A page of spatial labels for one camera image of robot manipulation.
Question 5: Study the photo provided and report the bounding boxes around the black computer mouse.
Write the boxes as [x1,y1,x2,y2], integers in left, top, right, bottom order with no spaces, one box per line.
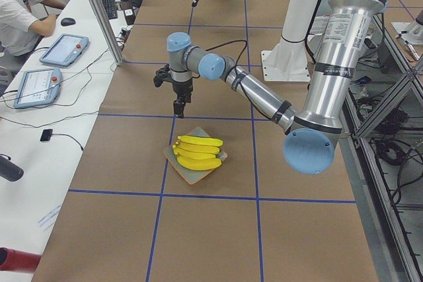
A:
[60,18,76,26]

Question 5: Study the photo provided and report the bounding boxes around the small black box on cable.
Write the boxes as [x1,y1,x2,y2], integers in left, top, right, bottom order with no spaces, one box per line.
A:
[40,129,53,142]

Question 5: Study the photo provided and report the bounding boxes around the aluminium frame rack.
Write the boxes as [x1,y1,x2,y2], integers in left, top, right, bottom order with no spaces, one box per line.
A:
[342,7,422,281]

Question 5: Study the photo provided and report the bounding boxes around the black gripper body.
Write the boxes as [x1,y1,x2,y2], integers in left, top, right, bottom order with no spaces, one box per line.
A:
[173,79,193,104]

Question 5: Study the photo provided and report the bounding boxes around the red cylinder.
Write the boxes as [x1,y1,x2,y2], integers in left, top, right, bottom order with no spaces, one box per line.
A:
[1,247,42,273]

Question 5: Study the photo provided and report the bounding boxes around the lower teach pendant tablet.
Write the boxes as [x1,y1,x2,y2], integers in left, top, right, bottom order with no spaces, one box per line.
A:
[13,67,62,109]

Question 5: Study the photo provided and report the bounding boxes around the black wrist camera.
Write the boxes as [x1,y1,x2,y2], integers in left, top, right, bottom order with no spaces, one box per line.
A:
[153,64,173,88]

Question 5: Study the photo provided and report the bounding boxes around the upper teach pendant tablet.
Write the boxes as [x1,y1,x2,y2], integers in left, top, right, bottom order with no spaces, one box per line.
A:
[39,34,89,67]

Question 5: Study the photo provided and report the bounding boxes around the aluminium frame post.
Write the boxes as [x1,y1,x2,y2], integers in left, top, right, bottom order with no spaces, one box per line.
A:
[89,0,124,66]

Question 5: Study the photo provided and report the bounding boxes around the teach pendant tablet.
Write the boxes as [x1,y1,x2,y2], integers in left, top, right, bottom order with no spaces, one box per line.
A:
[39,34,89,67]
[13,67,62,109]

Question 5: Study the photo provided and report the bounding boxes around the black cylinder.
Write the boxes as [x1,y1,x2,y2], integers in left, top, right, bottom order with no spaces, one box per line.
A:
[0,154,24,182]

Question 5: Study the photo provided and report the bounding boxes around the person in white shirt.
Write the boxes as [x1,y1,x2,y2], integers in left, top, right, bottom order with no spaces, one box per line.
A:
[1,0,65,59]

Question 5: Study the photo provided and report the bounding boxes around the yellow banana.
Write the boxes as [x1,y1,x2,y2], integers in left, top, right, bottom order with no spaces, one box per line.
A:
[178,135,223,147]
[177,156,222,171]
[173,142,220,155]
[173,147,217,160]

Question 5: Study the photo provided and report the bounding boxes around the grey square plate orange rim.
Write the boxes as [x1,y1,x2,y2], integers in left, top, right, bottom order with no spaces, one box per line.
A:
[163,126,228,185]

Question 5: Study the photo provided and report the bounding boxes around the black keyboard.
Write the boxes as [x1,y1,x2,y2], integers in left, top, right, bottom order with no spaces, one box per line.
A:
[101,0,118,20]

